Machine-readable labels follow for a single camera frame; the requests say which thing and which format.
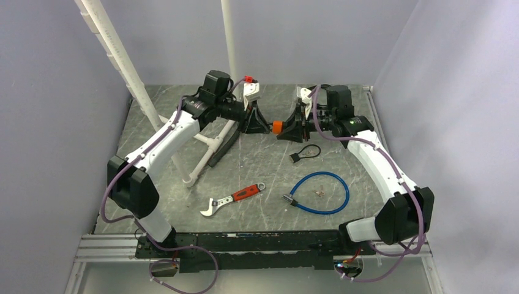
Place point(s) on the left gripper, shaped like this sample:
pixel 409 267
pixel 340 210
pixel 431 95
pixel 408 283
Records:
pixel 257 123

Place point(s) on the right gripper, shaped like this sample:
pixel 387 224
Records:
pixel 297 122

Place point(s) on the orange black padlock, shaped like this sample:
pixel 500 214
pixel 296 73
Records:
pixel 278 127

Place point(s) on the black cable padlock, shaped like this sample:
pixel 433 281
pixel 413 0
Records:
pixel 296 157

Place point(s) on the silver lock keys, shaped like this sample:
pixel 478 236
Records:
pixel 320 192

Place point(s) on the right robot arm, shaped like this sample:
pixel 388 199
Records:
pixel 407 207

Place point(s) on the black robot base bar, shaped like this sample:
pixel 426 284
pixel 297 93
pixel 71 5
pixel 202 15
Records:
pixel 317 249

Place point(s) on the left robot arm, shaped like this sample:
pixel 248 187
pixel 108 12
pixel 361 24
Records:
pixel 130 182

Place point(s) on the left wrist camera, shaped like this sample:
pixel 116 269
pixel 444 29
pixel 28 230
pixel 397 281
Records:
pixel 251 91

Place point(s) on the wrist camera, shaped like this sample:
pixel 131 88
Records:
pixel 305 95
pixel 251 91

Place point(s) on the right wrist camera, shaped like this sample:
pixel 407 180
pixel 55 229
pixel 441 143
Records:
pixel 305 95

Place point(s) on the red handled adjustable wrench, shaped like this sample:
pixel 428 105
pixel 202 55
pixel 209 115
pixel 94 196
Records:
pixel 216 204

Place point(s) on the aluminium rail frame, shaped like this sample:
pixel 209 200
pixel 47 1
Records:
pixel 100 248

